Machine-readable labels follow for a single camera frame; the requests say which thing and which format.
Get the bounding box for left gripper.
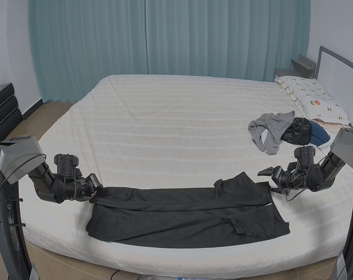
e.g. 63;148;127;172
74;173;104;200

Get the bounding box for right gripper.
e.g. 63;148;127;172
258;166;311;195

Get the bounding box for black T-shirt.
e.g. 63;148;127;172
85;171;291;242

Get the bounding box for bed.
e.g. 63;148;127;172
11;46;353;275

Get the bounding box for grey knit garment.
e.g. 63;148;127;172
248;112;295;155

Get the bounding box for black shiny garment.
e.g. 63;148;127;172
280;117;312;145

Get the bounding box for blue and white garment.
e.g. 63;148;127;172
308;121;336;149

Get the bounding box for white printed pillow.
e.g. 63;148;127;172
274;75;352;126

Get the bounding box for black chest of drawers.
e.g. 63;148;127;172
0;82;22;139

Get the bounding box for grey bedside table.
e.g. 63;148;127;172
275;54;315;78

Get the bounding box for blue-green curtain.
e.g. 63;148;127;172
28;0;311;104

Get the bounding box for black cable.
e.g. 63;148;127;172
71;185;96;202
0;154;47;205
285;190;305;201

